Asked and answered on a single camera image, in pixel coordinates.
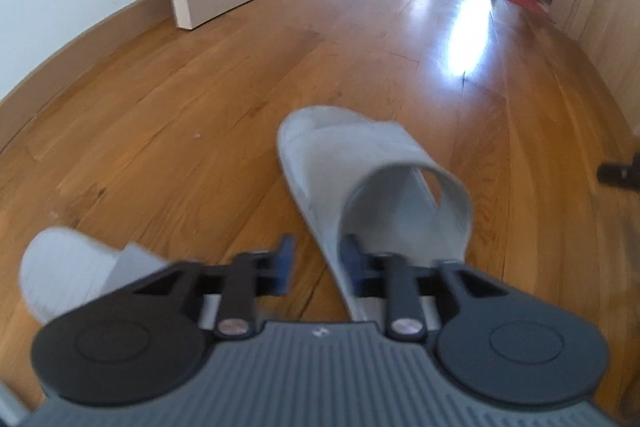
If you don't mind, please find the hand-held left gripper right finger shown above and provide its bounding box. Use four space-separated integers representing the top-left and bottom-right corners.
341 234 511 342

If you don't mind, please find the light grey slide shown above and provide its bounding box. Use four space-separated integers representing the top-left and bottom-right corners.
276 106 475 323
19 228 171 324

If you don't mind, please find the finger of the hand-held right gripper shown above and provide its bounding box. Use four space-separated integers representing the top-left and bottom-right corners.
597 162 640 192

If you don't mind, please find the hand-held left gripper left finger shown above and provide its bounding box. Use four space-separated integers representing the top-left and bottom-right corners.
132 234 297 340

